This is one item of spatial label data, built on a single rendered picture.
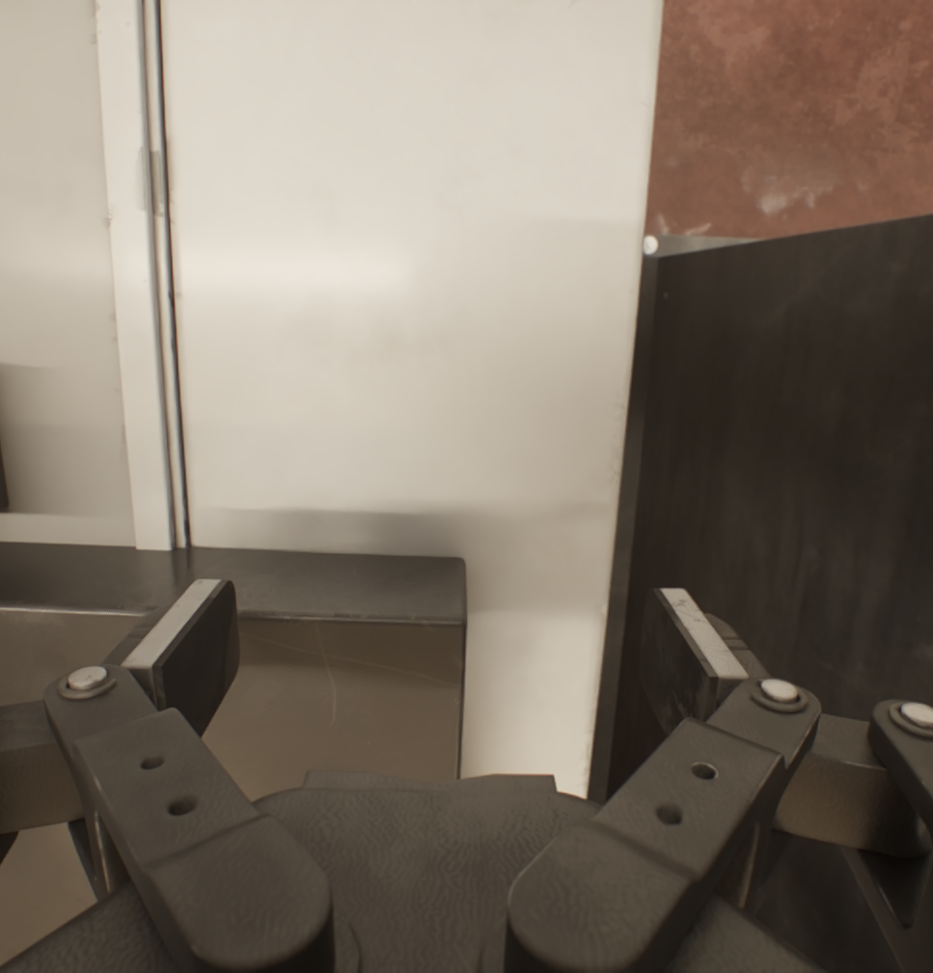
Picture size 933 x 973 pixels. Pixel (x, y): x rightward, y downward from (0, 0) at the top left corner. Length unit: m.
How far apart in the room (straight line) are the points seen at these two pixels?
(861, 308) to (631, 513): 0.61
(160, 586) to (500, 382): 0.10
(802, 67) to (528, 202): 0.98
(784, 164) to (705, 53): 0.18
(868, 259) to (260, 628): 0.47
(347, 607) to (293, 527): 0.04
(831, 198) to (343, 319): 1.01
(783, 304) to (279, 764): 0.56
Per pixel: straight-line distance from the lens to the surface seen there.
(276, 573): 0.18
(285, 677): 0.17
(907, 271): 0.51
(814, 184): 1.14
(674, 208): 1.06
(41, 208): 0.21
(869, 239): 0.55
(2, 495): 0.22
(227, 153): 0.19
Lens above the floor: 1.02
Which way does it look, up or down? 74 degrees down
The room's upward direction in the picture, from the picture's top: 178 degrees clockwise
